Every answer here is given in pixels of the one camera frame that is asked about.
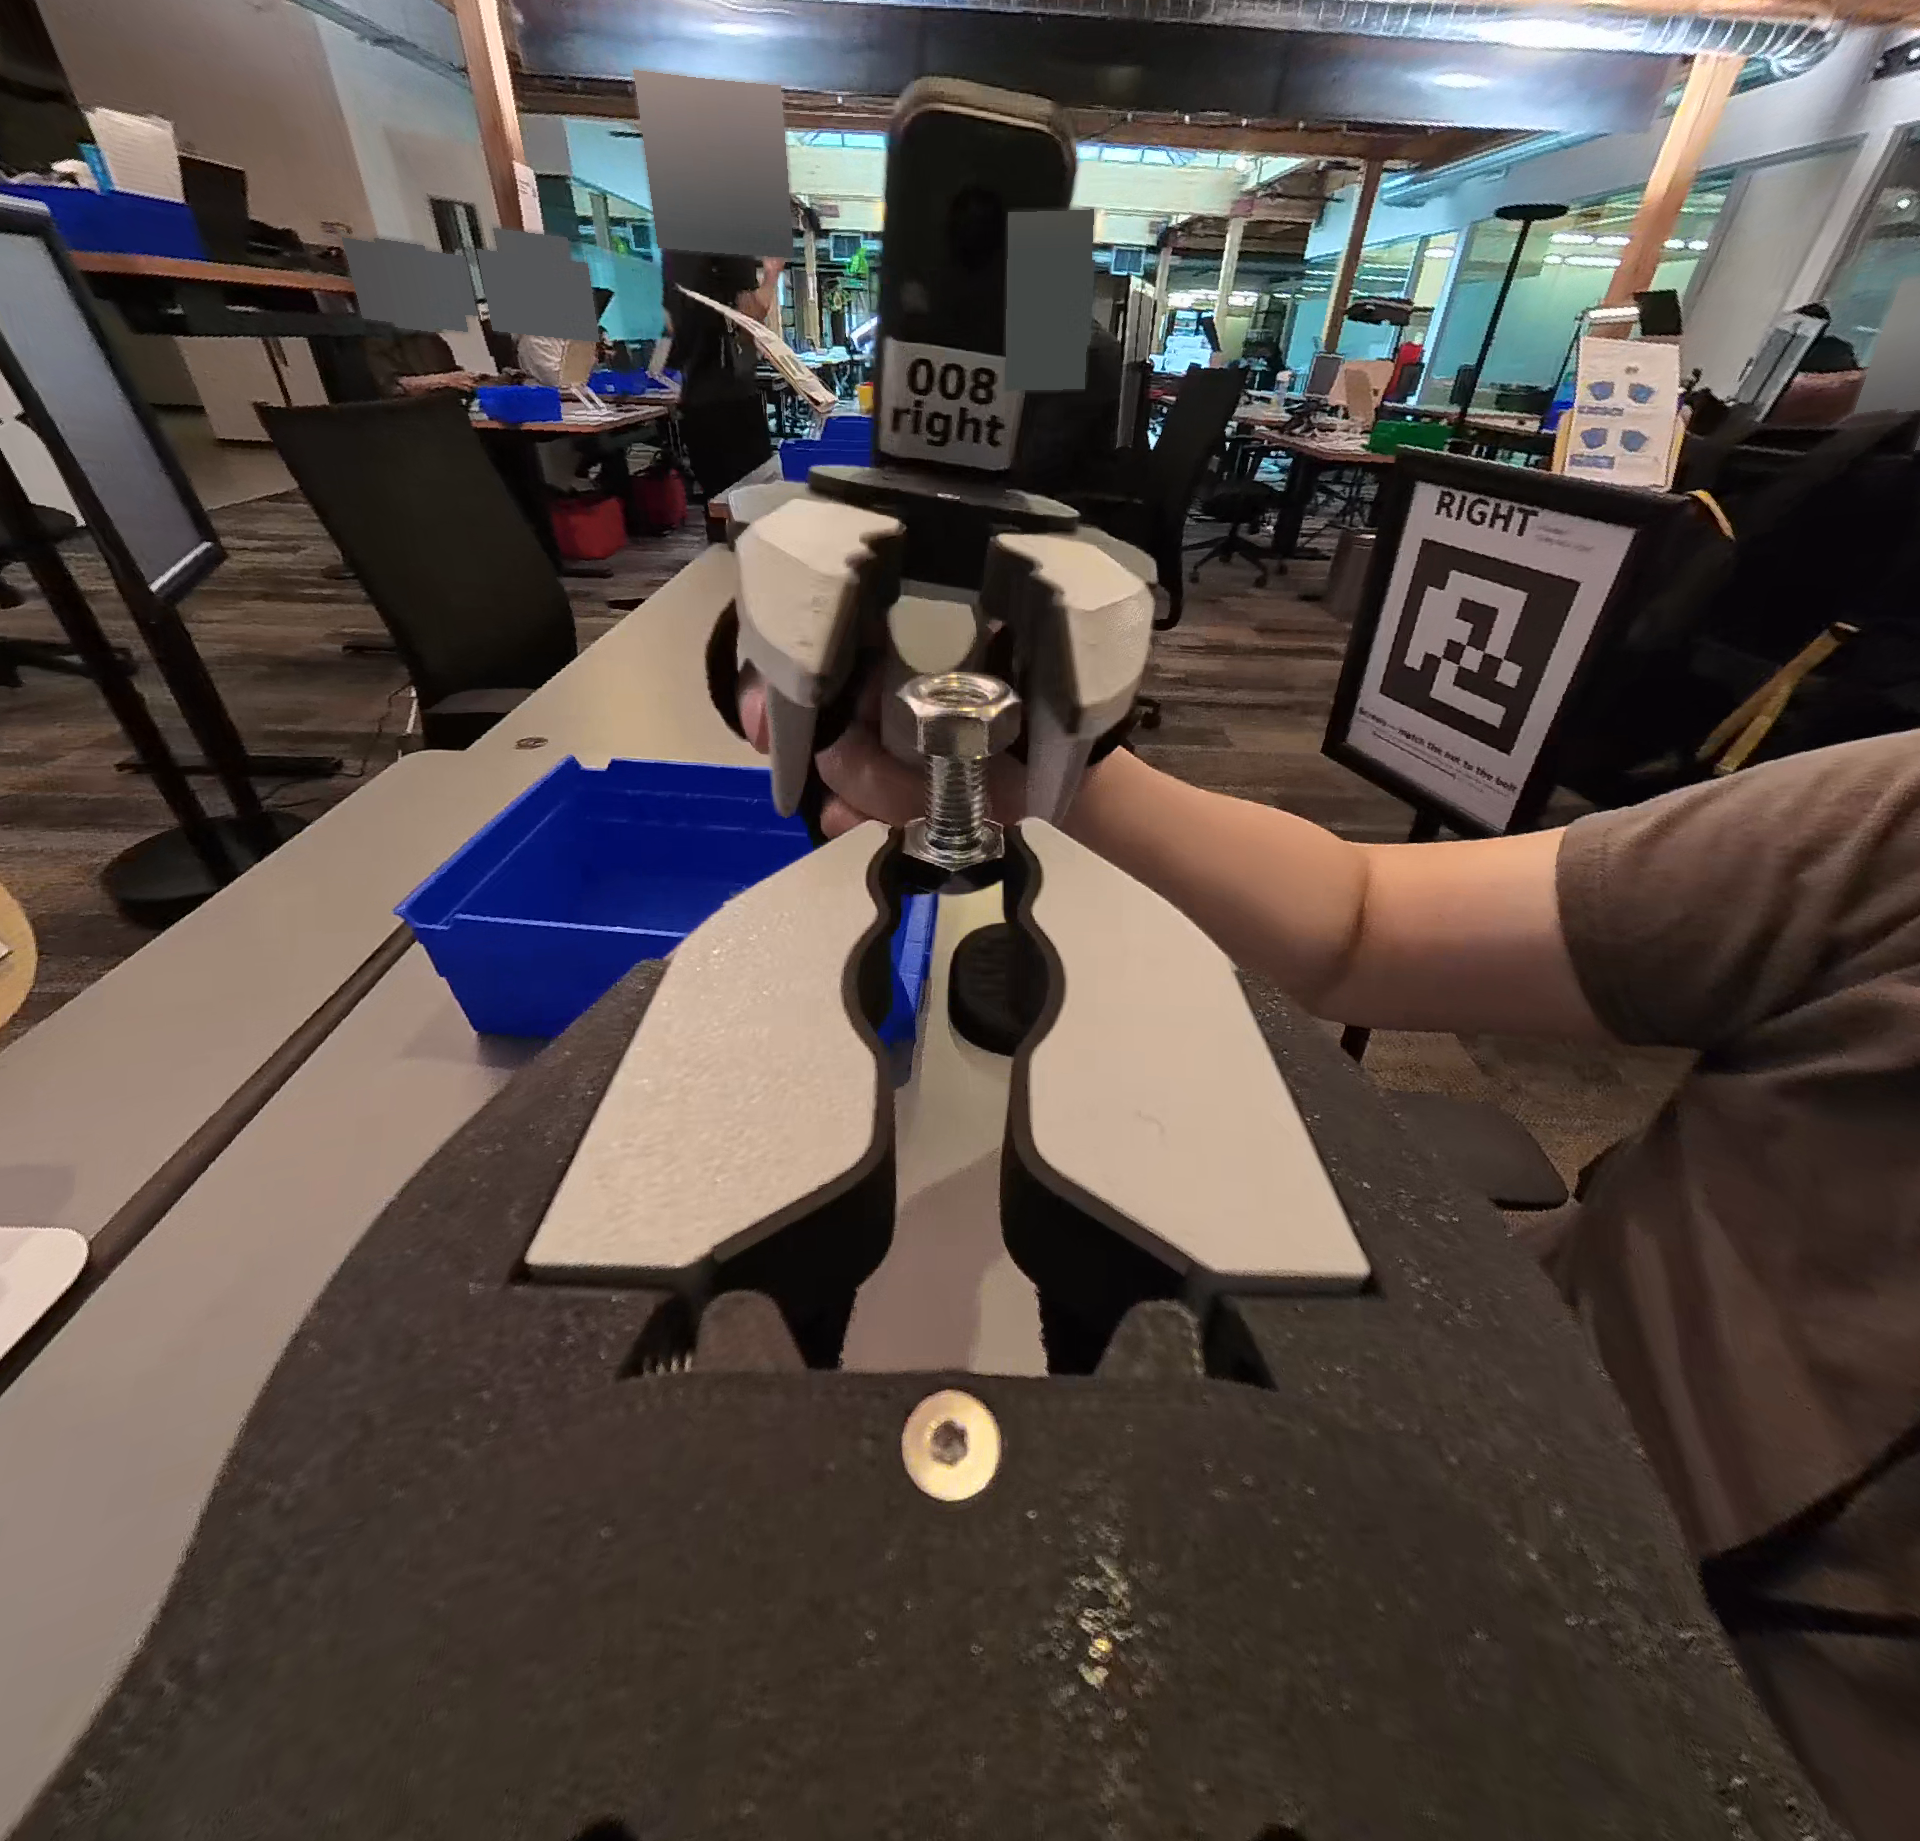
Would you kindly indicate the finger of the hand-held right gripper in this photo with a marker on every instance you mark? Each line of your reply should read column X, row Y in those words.
column 1101, row 627
column 802, row 598

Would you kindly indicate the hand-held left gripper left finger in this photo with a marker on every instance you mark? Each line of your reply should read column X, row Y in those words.
column 705, row 1108

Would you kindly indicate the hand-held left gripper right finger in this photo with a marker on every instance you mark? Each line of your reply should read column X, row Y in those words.
column 1186, row 1108

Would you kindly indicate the steel hex nut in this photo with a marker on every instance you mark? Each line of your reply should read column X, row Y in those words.
column 951, row 719

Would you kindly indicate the thick steel bolt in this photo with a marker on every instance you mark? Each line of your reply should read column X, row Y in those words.
column 951, row 805

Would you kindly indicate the blue plastic bin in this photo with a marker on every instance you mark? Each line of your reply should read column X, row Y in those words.
column 524, row 910

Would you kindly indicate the person's right hand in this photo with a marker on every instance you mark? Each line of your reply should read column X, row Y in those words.
column 856, row 776

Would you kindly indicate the blue storage bin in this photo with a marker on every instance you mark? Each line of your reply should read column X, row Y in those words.
column 102, row 222
column 822, row 452
column 518, row 402

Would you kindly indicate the red storage bin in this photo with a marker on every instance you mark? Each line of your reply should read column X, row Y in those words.
column 587, row 527
column 657, row 500

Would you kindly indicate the padded chair armrest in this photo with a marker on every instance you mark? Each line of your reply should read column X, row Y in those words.
column 988, row 985

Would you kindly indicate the smooth chair armrest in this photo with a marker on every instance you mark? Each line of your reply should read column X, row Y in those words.
column 1485, row 1150

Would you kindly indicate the green storage bin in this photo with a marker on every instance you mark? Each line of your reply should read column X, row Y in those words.
column 1410, row 438

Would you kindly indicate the black framed marker sign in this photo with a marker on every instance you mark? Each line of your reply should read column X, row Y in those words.
column 1501, row 640

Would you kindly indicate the wooden column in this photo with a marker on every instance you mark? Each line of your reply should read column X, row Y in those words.
column 488, row 101
column 1672, row 176

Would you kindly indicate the small printed instruction sheet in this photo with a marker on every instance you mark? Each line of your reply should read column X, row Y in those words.
column 1618, row 415

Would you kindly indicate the black floor lamp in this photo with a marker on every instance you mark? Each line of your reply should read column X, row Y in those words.
column 1531, row 210

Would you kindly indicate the white board stand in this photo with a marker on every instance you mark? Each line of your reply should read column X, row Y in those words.
column 29, row 1278

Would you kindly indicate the black backpack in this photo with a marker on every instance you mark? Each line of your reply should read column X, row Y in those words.
column 1799, row 554

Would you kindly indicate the wooden display board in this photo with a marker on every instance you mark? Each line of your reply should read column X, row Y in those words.
column 13, row 959

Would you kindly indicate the black framed floor sign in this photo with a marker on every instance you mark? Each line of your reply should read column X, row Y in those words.
column 92, row 401

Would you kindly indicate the white box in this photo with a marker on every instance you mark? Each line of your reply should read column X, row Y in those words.
column 134, row 153

